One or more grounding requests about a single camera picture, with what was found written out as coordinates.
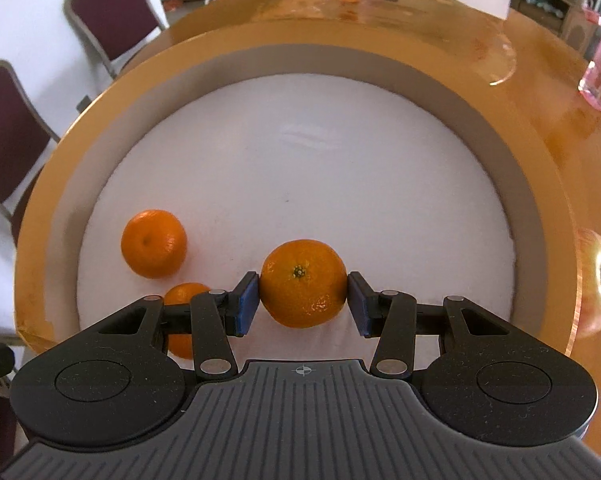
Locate round wooden tray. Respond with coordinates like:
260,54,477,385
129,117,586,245
13,19,581,357

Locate large orange mandarin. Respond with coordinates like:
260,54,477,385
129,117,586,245
259,239,349,329

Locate red yellow apple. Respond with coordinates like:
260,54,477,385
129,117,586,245
573,228,601,339

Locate wooden desk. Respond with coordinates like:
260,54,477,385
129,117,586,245
118,0,601,463

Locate maroon banquet chair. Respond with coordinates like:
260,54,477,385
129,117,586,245
0,59,61,249
63,0,170,80

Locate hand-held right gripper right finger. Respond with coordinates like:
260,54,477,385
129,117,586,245
348,271,510,380

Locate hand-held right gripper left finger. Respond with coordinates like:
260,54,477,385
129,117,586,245
98,271,259,380

